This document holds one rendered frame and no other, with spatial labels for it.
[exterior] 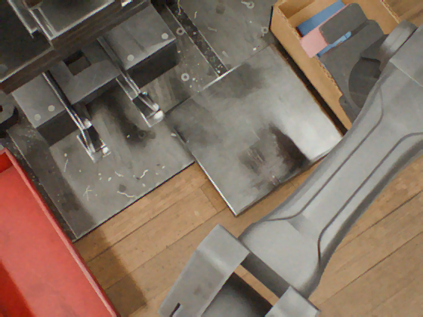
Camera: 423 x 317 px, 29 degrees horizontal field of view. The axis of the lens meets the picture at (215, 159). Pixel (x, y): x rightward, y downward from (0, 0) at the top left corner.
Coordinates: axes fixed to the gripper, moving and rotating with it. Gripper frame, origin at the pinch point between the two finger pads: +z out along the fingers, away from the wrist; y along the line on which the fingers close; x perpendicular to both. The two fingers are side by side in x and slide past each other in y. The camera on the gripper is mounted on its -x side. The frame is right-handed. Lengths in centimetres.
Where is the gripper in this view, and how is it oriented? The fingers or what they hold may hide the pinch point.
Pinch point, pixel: (333, 73)
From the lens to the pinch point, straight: 88.5
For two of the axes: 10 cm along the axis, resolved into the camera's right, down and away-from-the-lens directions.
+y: -5.4, -7.7, -3.4
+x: -7.9, 6.0, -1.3
